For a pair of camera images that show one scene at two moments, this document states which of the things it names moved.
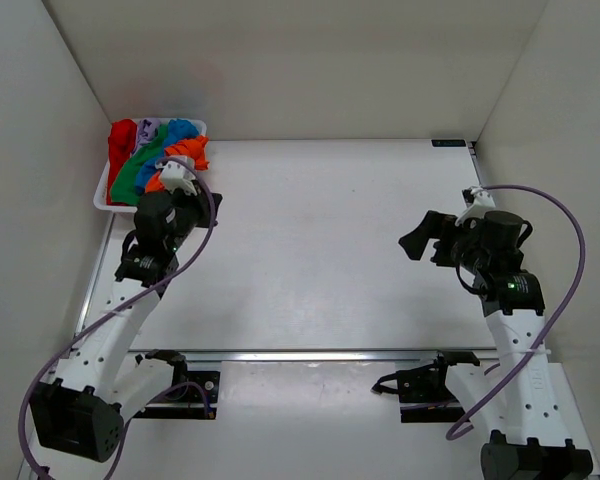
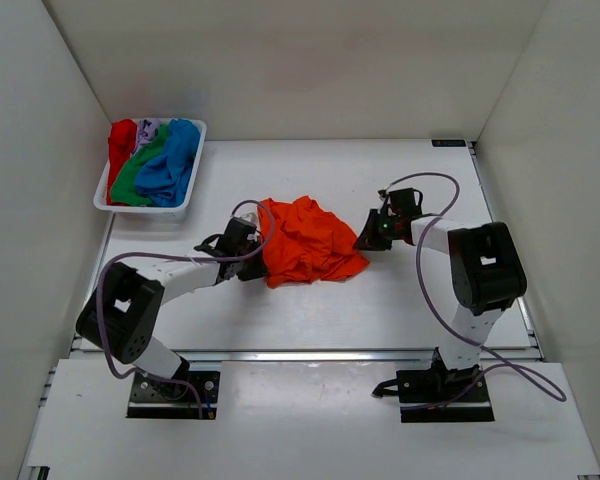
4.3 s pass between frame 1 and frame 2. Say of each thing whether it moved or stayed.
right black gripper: moved
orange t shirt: moved
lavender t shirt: stayed
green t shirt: stayed
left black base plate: stayed
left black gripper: moved
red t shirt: stayed
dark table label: stayed
